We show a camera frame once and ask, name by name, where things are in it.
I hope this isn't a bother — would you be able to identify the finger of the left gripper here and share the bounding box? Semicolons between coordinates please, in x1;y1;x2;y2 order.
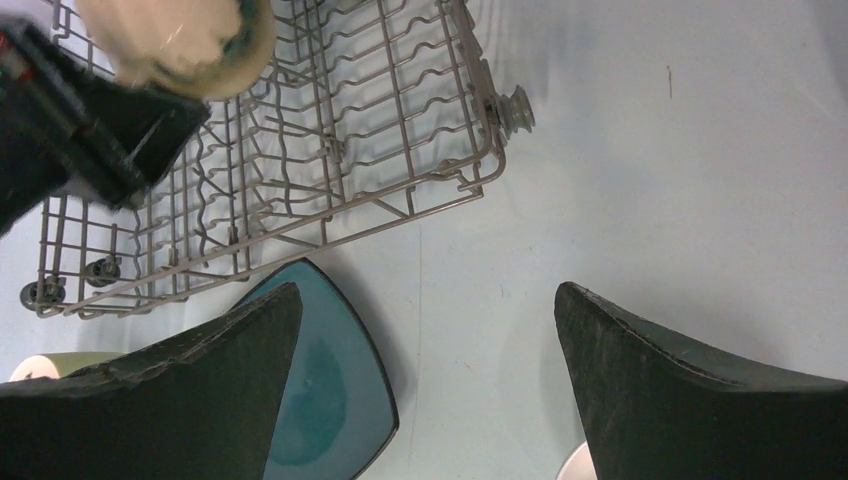
39;64;210;210

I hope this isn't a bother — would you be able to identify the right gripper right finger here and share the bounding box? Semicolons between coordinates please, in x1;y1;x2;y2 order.
554;282;847;479

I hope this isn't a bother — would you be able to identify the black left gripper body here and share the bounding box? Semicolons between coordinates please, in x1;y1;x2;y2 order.
1;18;143;234

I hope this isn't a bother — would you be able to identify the grey wire dish rack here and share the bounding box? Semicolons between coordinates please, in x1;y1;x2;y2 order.
18;1;535;319

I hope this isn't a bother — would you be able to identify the teal square plate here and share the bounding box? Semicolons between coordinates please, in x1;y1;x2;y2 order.
239;260;399;479

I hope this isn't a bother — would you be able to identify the tan ceramic mug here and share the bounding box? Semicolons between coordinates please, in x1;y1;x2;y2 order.
75;0;276;101

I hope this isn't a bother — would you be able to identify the white ceramic bowl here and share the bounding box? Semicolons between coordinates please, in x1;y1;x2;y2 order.
556;441;598;480

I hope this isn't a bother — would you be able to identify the yellow-green mug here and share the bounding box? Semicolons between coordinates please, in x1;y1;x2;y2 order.
9;351;123;382

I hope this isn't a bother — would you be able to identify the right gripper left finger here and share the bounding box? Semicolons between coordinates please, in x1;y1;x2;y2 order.
1;283;302;479

